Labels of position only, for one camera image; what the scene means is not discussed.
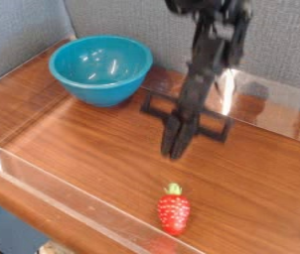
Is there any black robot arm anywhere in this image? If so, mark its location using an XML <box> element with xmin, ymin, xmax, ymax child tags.
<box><xmin>141</xmin><ymin>0</ymin><xmax>252</xmax><ymax>160</ymax></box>

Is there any red toy strawberry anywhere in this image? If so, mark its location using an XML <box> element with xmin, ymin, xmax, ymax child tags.
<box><xmin>157</xmin><ymin>183</ymin><xmax>192</xmax><ymax>236</ymax></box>

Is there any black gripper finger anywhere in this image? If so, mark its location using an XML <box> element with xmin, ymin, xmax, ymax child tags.
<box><xmin>161</xmin><ymin>115</ymin><xmax>181</xmax><ymax>155</ymax></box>
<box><xmin>170</xmin><ymin>116</ymin><xmax>200</xmax><ymax>159</ymax></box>

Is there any clear acrylic back barrier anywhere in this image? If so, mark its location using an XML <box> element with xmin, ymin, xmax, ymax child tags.
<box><xmin>141</xmin><ymin>59</ymin><xmax>300</xmax><ymax>148</ymax></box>

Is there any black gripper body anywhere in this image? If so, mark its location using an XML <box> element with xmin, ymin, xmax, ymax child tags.
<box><xmin>141</xmin><ymin>20</ymin><xmax>230</xmax><ymax>142</ymax></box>

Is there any clear acrylic barrier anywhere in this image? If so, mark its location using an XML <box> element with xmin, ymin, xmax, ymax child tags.
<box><xmin>141</xmin><ymin>59</ymin><xmax>300</xmax><ymax>148</ymax></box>
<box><xmin>0</xmin><ymin>147</ymin><xmax>204</xmax><ymax>254</ymax></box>

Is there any clear acrylic front barrier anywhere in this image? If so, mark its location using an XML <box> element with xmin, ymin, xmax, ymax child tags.
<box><xmin>0</xmin><ymin>147</ymin><xmax>204</xmax><ymax>254</ymax></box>

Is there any blue bowl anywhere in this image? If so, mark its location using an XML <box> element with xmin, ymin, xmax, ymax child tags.
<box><xmin>50</xmin><ymin>35</ymin><xmax>153</xmax><ymax>107</ymax></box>

